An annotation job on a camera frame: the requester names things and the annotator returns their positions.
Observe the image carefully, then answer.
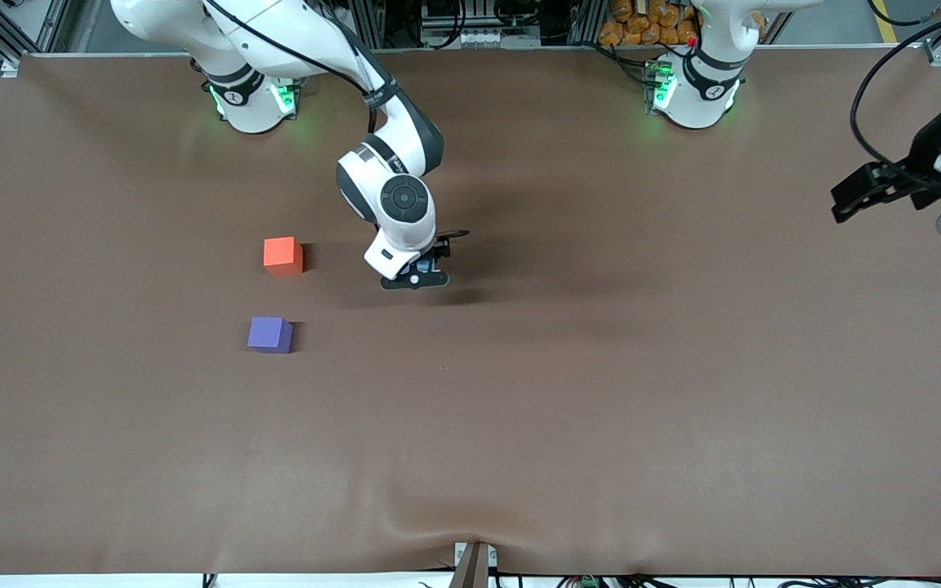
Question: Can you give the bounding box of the orange foam block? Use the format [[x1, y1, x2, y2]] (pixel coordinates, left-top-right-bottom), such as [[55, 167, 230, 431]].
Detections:
[[263, 236, 305, 277]]

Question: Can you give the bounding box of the purple foam block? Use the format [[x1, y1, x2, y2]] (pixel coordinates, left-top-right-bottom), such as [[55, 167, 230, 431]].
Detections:
[[247, 316, 294, 354]]

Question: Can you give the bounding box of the brown table mat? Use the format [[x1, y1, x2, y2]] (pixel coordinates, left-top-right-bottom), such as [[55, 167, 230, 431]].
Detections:
[[0, 47, 941, 577]]

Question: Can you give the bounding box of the white power strip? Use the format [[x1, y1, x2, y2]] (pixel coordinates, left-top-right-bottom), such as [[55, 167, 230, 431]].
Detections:
[[446, 29, 514, 49]]

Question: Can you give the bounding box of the small electronics board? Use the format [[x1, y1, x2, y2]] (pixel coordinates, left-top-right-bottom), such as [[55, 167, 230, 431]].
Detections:
[[642, 59, 677, 114]]

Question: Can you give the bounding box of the black equipment rack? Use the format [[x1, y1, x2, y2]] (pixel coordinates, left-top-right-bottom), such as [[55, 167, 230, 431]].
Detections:
[[385, 0, 602, 50]]

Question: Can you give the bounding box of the bag of orange items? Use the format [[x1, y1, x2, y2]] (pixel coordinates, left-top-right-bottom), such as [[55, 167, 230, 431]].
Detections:
[[599, 0, 767, 48]]

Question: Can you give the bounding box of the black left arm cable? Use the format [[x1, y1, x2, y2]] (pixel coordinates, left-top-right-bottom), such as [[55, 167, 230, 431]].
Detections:
[[850, 0, 941, 172]]

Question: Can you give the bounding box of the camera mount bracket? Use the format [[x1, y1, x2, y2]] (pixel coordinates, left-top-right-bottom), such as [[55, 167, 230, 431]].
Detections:
[[450, 541, 498, 588]]

